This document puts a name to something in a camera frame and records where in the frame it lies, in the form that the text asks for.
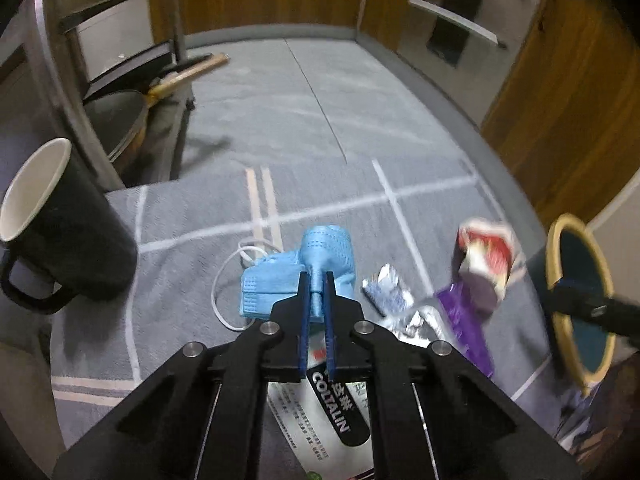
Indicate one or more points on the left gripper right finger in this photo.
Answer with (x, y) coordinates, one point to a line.
(433, 414)

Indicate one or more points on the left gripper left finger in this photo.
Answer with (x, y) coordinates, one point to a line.
(199, 415)

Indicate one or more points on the purple spray bottle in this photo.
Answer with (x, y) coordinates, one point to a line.
(460, 311)

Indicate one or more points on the silver foil blister pack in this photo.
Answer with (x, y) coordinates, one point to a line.
(422, 325)

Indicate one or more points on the green white medicine box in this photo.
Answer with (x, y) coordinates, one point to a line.
(325, 424)

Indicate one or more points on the crushed floral paper cup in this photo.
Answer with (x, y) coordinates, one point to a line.
(492, 261)

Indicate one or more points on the blue face mask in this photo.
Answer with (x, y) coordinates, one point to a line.
(270, 275)

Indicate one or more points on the small foil piece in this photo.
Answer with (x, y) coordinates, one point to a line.
(387, 291)

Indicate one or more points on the yellow rimmed teal trash bin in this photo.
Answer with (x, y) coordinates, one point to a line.
(572, 283)

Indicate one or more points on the grey plaid cloth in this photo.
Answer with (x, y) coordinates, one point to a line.
(404, 212)

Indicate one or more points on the black mug white inside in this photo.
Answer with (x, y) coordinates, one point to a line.
(56, 219)

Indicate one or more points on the stainless steel oven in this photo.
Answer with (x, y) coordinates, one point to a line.
(466, 48)

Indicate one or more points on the wok with wooden handle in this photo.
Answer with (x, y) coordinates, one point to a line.
(119, 119)

